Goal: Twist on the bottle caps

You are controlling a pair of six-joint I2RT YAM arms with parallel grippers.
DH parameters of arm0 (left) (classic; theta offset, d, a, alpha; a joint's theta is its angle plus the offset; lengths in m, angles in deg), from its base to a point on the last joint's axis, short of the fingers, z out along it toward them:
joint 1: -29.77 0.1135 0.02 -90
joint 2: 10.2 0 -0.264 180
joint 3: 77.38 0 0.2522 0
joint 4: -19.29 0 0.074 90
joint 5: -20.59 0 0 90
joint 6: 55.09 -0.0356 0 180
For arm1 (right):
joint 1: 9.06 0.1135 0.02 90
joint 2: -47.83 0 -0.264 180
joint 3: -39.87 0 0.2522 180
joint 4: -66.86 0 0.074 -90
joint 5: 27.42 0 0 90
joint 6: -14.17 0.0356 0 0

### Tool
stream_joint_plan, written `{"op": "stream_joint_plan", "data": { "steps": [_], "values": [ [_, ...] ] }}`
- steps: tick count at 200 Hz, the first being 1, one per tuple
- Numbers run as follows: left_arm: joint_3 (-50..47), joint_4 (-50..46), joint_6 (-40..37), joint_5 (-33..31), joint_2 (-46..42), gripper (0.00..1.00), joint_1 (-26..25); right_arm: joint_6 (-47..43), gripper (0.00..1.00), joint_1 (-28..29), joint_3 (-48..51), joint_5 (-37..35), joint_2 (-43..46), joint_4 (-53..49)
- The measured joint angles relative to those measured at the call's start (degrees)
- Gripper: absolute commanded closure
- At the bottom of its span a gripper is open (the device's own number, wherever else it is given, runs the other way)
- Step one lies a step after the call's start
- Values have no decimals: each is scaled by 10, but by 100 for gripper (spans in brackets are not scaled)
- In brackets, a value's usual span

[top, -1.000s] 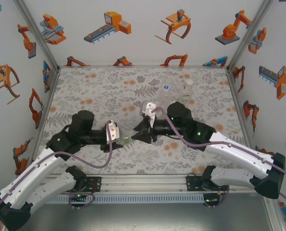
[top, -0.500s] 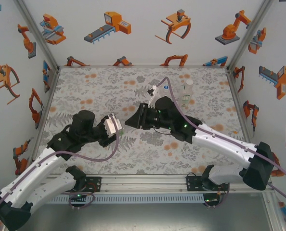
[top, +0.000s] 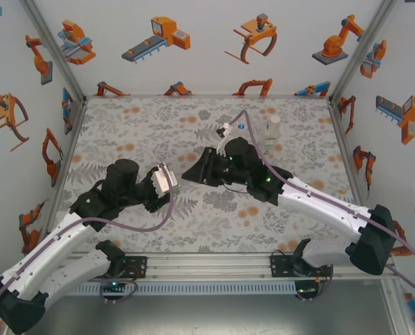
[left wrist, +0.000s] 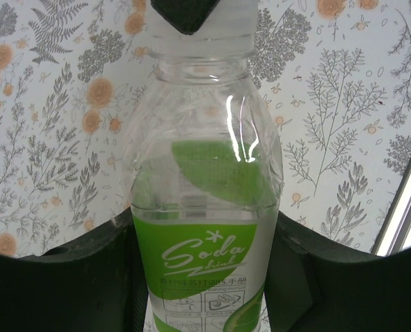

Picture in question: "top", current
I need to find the grey floral table cloth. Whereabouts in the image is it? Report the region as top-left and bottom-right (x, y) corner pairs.
(55, 97), (361, 254)

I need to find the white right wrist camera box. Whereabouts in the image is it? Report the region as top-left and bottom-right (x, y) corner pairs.
(215, 120), (247, 157)

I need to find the aluminium table side rail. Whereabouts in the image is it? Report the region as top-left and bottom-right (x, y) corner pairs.
(328, 100), (378, 210)
(41, 97), (88, 241)

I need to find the aluminium frame post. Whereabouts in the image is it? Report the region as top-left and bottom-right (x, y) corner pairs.
(328, 0), (399, 103)
(20, 0), (88, 103)

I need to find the aluminium frame leg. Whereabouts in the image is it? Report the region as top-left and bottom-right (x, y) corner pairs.
(381, 278), (415, 335)

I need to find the clear bottle white green label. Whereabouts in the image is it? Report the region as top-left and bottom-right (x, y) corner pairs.
(262, 116), (282, 153)

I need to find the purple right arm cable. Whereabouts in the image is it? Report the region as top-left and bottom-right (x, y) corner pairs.
(230, 110), (415, 303)

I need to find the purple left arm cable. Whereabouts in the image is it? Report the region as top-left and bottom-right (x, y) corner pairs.
(0, 163), (177, 317)

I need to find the white slotted cable duct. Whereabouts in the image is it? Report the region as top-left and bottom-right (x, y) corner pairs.
(31, 281), (298, 296)

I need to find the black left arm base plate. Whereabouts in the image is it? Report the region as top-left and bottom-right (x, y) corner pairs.
(84, 255), (149, 279)

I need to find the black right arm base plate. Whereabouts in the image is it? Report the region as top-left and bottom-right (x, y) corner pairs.
(269, 253), (334, 278)

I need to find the aluminium frame rail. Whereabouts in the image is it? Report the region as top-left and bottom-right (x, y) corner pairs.
(17, 253), (399, 282)

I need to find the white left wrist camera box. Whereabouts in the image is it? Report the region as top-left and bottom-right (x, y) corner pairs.
(150, 163), (179, 197)

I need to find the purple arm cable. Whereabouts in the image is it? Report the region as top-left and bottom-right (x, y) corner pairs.
(0, 163), (177, 317)
(230, 110), (415, 303)

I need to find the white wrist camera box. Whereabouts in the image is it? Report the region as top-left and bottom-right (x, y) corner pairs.
(150, 163), (179, 197)
(215, 120), (247, 157)

